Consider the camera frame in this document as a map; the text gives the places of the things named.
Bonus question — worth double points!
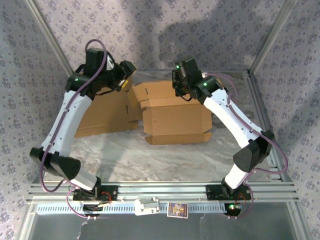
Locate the brown cardboard box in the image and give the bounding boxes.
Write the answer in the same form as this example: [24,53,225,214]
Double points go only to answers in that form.
[131,80,213,146]
[74,74,140,139]

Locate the black left controller board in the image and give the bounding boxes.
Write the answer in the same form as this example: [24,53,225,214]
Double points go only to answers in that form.
[82,203,104,218]

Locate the black controller board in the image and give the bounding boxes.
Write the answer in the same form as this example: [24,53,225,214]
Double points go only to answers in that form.
[82,203,104,218]
[223,202,243,218]

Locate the colourful printed card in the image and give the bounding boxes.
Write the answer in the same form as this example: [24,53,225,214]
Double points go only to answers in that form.
[166,201,189,220]

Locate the black right controller board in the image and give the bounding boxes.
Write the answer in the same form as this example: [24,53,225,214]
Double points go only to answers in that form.
[223,202,243,218]

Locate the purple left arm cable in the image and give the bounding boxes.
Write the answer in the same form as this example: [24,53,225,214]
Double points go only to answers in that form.
[39,39,108,221]

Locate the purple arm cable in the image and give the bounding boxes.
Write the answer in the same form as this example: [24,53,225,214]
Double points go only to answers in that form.
[206,72,290,221]
[39,39,108,221]

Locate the aluminium frame post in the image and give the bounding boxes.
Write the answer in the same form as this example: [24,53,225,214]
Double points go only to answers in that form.
[24,0,75,76]
[248,0,300,75]

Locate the aluminium side rail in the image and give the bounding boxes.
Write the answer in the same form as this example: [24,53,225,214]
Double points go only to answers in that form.
[246,69,293,183]

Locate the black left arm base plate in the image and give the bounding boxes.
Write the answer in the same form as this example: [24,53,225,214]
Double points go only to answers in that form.
[72,183,119,202]

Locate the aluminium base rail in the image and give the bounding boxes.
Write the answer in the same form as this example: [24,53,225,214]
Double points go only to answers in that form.
[26,181,300,204]

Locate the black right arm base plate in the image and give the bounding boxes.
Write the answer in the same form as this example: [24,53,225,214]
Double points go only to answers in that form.
[205,183,252,202]

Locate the white slotted cable duct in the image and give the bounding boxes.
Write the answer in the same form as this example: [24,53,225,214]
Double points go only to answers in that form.
[35,202,227,216]

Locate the white plastic bracket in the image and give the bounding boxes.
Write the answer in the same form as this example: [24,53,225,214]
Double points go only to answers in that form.
[134,196,161,217]

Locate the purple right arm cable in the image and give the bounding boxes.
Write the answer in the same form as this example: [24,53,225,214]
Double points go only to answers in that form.
[206,72,290,221]

